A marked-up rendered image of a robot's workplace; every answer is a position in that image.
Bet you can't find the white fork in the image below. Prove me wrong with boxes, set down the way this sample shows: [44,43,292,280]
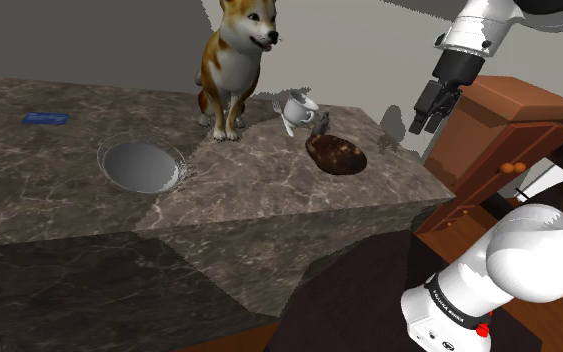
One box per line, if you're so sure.
[271,99,295,138]

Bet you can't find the white cup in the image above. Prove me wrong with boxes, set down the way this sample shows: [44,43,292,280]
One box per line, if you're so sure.
[282,89,321,127]

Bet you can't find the small grey figure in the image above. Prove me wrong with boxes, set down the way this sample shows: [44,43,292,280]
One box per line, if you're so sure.
[309,111,332,137]

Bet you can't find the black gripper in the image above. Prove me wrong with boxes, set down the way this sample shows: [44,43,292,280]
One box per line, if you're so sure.
[408,47,486,136]

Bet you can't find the dark brown oval bread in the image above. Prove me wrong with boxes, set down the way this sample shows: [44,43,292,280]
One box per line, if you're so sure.
[304,133,368,177]

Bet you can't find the dark robot stand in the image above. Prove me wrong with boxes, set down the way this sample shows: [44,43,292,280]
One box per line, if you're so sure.
[263,227,543,352]

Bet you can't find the brown wooden chest of drawers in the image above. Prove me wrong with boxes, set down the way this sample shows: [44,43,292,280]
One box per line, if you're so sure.
[413,74,563,236]

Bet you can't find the orange white dog figure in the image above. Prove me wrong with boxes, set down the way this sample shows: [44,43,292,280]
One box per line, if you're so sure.
[194,0,283,143]

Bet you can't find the blue card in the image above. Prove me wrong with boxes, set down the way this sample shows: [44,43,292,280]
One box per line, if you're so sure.
[20,111,72,126]

